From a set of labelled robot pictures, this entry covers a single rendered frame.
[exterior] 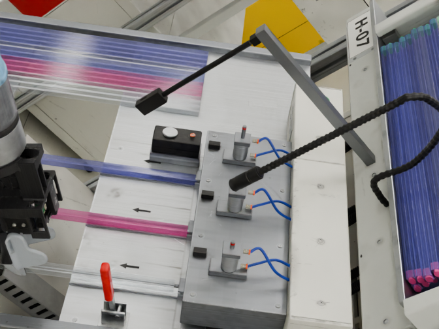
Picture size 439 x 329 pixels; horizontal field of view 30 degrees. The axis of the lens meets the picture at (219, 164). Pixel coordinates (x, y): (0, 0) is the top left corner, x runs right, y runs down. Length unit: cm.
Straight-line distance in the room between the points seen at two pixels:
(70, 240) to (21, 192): 75
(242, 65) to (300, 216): 47
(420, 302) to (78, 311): 44
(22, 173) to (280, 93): 63
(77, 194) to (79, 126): 95
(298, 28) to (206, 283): 346
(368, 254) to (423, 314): 18
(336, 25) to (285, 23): 201
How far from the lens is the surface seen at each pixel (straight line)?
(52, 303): 159
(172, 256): 118
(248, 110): 144
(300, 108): 133
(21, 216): 102
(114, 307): 108
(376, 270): 109
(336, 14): 242
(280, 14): 441
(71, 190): 182
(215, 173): 122
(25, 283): 156
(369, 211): 117
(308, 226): 114
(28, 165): 98
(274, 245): 113
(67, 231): 176
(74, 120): 275
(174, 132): 129
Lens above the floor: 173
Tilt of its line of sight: 27 degrees down
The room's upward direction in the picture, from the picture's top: 62 degrees clockwise
